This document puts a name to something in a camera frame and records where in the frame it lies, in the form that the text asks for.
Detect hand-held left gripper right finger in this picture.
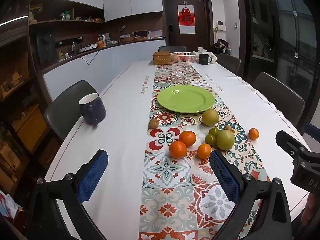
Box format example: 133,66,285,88
209,150,292,240

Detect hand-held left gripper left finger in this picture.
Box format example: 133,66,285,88
26,149,109,240

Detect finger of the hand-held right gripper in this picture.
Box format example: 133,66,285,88
276,130,312,160
304,122,320,140

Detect green apple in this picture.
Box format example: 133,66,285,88
216,130,235,151

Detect yellow-green pear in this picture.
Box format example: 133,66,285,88
202,109,220,126

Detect green plate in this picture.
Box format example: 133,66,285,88
157,85,215,114

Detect person's right hand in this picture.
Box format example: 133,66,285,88
301,194,320,230

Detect grey chair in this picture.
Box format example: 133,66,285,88
44,80,100,142
217,53,242,77
252,72,305,128
158,45,187,53

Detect floral patterned table runner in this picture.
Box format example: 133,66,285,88
138,64,272,240

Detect dark blue mug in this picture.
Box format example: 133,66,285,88
79,93,106,125

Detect glass sliding door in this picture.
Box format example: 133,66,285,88
244,0,320,130

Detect black mug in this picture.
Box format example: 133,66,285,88
199,53,213,66

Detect white crumpled cloth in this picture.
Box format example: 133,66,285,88
192,47,218,64

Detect white base cabinets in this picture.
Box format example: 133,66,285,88
41,39,167,103

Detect wicker box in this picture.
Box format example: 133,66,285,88
152,51,172,66

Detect black coffee machine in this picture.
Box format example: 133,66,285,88
36,32,59,63

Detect red and white calendar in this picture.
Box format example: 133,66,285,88
178,1,195,34

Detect dark brown door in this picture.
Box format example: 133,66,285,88
161,0,213,53

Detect yellow flowers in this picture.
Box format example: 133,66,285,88
30,4,43,22

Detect black cable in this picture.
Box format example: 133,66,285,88
80,46,99,66

